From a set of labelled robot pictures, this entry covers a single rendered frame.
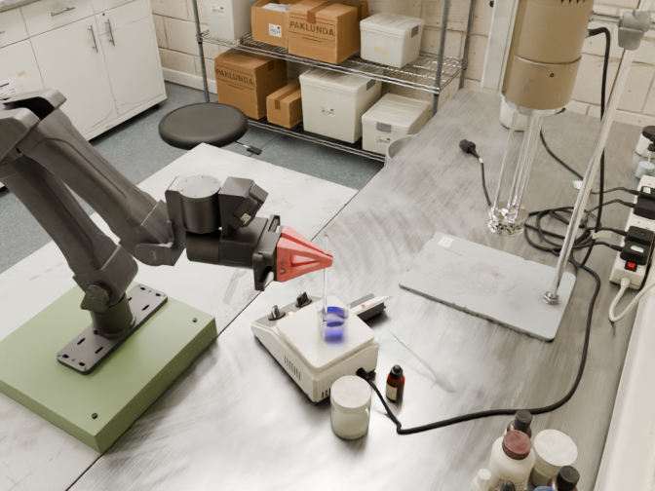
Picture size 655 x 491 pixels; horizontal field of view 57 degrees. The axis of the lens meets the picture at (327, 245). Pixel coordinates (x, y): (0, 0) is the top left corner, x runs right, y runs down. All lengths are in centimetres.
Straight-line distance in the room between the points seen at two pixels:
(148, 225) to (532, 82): 58
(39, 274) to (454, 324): 82
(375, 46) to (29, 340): 235
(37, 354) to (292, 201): 64
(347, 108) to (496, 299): 214
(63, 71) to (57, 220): 262
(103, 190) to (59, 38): 265
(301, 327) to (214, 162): 72
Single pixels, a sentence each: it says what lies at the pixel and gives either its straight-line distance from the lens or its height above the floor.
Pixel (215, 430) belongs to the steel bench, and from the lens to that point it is 97.
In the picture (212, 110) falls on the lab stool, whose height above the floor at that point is 64.
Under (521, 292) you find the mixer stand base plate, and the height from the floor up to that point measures 91.
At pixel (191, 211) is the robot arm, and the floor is 123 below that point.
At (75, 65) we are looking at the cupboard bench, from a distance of 356.
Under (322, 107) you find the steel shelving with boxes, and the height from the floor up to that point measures 30.
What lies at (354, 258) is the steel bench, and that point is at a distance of 123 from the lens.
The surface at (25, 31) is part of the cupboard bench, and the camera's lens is 336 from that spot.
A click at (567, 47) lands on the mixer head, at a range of 94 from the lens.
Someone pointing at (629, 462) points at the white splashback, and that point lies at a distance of 88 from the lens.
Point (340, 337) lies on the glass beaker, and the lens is 92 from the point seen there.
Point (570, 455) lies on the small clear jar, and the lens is 91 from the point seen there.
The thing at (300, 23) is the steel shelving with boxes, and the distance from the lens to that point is 314.
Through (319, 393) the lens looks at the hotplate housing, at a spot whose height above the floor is 93.
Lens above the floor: 168
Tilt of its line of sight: 38 degrees down
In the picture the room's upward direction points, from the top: straight up
